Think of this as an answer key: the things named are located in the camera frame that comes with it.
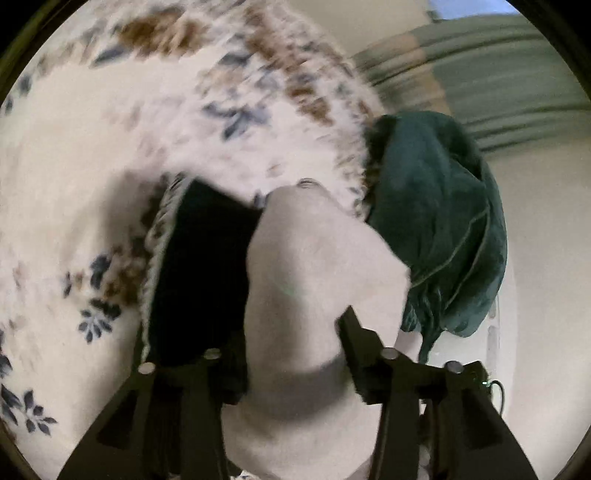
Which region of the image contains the green striped curtain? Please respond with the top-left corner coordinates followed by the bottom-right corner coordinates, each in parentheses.
top-left (351, 16), bottom-right (591, 153)

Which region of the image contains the white headboard with grey bars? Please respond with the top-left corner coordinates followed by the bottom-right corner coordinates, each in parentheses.
top-left (480, 295), bottom-right (520, 416)

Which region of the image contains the dark green plush blanket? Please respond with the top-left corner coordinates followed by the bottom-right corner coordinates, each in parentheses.
top-left (362, 111), bottom-right (509, 365)

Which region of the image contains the beige long-sleeve shirt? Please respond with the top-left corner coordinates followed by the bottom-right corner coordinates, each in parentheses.
top-left (222, 185), bottom-right (411, 480)

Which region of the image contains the black striped sweater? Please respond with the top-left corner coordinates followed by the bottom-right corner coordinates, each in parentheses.
top-left (139, 175), bottom-right (264, 407)

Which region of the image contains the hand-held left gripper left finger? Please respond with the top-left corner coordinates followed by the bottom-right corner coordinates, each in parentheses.
top-left (58, 348), bottom-right (250, 480)

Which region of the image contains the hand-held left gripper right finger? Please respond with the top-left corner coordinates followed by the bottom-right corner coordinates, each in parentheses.
top-left (339, 307), bottom-right (539, 480)

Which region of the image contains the floral bed cover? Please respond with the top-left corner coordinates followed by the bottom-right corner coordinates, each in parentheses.
top-left (0, 0), bottom-right (389, 462)

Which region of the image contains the window with metal grille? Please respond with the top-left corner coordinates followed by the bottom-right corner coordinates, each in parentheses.
top-left (425, 0), bottom-right (518, 21)

